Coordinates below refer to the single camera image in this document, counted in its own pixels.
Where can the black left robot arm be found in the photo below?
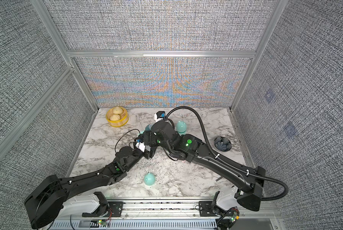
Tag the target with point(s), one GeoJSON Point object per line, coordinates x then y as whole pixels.
{"type": "Point", "coordinates": [46, 201]}

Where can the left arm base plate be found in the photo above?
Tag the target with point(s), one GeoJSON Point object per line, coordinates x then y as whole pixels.
{"type": "Point", "coordinates": [102, 209]}

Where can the yellow bamboo steamer basket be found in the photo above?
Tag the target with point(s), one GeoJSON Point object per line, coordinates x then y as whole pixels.
{"type": "Point", "coordinates": [124, 118]}

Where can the upper steamed bun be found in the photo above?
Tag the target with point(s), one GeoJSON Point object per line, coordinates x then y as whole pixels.
{"type": "Point", "coordinates": [117, 110]}

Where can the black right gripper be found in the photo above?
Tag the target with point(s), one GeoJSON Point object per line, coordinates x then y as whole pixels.
{"type": "Point", "coordinates": [149, 138]}

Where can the lower steamed bun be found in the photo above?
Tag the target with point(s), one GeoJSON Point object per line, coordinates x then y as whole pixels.
{"type": "Point", "coordinates": [115, 117]}

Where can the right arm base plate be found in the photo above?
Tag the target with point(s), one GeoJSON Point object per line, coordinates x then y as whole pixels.
{"type": "Point", "coordinates": [208, 209]}

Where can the patterned small bowl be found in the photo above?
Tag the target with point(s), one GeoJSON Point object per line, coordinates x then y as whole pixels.
{"type": "Point", "coordinates": [222, 144]}

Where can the steamed bun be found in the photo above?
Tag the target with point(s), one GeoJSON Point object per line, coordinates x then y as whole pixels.
{"type": "Point", "coordinates": [117, 110]}
{"type": "Point", "coordinates": [115, 117]}

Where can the teal nipple collar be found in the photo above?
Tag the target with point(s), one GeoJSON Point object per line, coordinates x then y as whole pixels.
{"type": "Point", "coordinates": [148, 127]}

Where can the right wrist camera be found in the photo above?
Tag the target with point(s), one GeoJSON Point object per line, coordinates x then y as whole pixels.
{"type": "Point", "coordinates": [160, 115]}

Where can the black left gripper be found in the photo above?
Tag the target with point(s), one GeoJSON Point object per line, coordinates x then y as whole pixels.
{"type": "Point", "coordinates": [148, 151]}

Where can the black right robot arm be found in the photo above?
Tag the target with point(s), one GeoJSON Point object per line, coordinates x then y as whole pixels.
{"type": "Point", "coordinates": [248, 187]}

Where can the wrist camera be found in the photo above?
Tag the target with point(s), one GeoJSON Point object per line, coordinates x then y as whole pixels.
{"type": "Point", "coordinates": [160, 115]}
{"type": "Point", "coordinates": [140, 144]}

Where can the aluminium front rail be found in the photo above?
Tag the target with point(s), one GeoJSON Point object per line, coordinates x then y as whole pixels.
{"type": "Point", "coordinates": [175, 213]}

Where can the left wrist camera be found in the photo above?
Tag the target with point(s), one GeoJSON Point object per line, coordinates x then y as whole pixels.
{"type": "Point", "coordinates": [140, 144]}

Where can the mint cap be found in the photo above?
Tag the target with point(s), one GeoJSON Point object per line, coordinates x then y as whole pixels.
{"type": "Point", "coordinates": [181, 127]}
{"type": "Point", "coordinates": [149, 179]}

